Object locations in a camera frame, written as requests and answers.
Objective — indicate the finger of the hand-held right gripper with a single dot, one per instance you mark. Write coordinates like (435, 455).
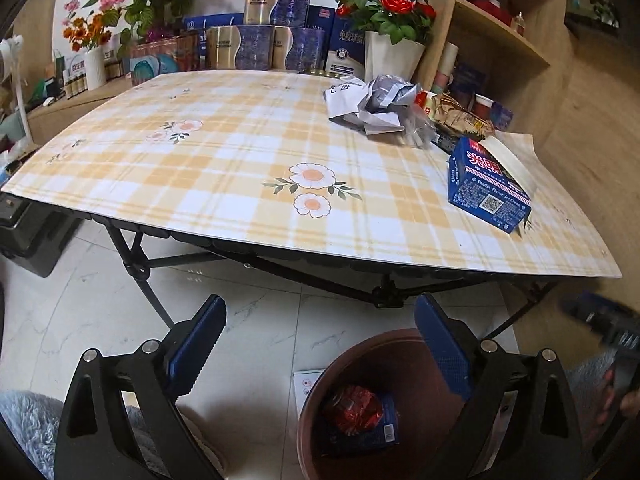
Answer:
(595, 319)

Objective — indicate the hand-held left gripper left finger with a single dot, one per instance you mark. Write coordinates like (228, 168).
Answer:
(200, 345)

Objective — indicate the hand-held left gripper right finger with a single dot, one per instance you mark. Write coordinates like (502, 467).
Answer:
(445, 347)

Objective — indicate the brown plastic bin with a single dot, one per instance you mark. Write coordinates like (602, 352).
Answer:
(390, 360)

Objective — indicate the white printed plastic bag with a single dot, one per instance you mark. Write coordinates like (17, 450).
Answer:
(342, 97)

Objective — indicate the person's right hand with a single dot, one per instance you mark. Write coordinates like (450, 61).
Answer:
(614, 392)

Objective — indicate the grey fluffy cloth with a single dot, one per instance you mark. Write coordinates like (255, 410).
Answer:
(585, 375)
(25, 430)

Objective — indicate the blue snack packet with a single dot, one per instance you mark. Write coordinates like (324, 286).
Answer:
(387, 431)

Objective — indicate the red foil wrapper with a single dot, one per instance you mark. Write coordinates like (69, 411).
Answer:
(352, 407)

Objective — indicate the blue ice cream box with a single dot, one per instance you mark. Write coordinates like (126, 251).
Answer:
(487, 195)

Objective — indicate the yellow plaid floral tablecloth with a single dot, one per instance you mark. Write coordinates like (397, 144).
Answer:
(225, 170)

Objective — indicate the black case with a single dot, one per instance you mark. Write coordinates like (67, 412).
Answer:
(30, 245)

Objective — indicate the clear plastic wrapper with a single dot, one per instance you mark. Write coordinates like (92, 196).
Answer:
(415, 130)

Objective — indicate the small blue carton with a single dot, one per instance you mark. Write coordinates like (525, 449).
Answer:
(502, 114)

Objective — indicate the beige snack packet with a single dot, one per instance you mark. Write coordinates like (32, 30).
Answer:
(460, 117)

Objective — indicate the red paper cup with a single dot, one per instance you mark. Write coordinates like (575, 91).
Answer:
(482, 105)

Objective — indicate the grey crumpled plastic bag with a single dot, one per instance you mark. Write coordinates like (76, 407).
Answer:
(385, 91)

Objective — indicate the wooden low cabinet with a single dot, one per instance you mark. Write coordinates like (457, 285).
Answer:
(75, 106)

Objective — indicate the dark blue carton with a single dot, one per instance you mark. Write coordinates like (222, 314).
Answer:
(470, 77)

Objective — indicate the stack of paper cups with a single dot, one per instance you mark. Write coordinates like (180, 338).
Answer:
(446, 67)

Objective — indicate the row of small brown bottles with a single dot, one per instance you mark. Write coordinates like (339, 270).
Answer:
(75, 85)

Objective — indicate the reddish printed box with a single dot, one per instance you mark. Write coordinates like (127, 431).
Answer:
(162, 57)

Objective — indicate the white angular vase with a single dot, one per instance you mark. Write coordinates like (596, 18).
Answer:
(390, 60)

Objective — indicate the white ribbed vase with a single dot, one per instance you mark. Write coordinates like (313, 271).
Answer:
(94, 70)

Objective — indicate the wooden shelf unit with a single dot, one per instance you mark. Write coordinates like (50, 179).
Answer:
(500, 35)

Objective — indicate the small clear bottle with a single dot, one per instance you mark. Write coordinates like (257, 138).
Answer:
(520, 22)

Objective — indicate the blue and white box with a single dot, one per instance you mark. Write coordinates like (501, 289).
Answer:
(345, 50)

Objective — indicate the green paper bag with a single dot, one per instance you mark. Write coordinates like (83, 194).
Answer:
(59, 63)

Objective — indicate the dark framed picture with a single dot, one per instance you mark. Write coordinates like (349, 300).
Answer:
(592, 2)

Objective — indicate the blue flat box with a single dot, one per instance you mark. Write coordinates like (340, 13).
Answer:
(197, 24)

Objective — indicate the orange flowers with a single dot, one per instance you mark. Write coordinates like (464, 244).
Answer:
(87, 32)

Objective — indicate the red pot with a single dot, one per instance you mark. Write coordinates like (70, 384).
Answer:
(487, 0)

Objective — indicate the red rose bouquet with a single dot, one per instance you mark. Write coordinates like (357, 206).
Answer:
(395, 5)

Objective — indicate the dark blue box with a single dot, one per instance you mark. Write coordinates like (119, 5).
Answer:
(321, 19)

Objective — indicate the white fan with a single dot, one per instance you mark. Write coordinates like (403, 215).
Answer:
(10, 52)

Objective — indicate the black folding table frame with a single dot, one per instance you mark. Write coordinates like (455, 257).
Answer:
(381, 296)

